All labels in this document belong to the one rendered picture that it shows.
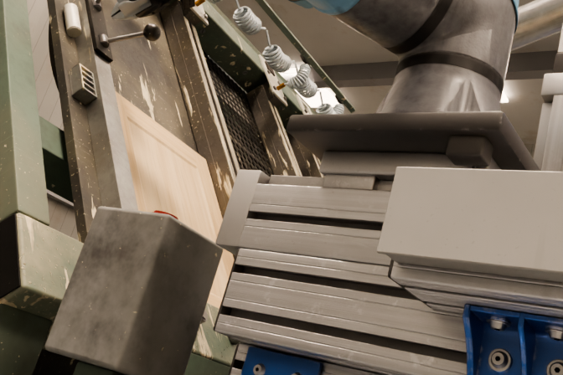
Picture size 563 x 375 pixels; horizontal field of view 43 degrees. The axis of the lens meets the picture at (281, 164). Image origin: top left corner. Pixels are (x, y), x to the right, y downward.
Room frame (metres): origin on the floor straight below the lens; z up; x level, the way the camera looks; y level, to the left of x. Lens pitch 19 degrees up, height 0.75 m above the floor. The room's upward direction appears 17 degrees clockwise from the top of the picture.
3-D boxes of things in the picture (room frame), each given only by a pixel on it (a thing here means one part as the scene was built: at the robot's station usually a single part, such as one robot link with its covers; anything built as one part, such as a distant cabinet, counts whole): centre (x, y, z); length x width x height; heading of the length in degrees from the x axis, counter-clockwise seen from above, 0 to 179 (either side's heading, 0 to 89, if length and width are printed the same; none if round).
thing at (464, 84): (0.69, -0.15, 1.09); 0.15 x 0.15 x 0.10
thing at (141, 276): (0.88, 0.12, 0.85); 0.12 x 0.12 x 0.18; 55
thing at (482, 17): (0.69, -0.14, 1.20); 0.13 x 0.12 x 0.14; 116
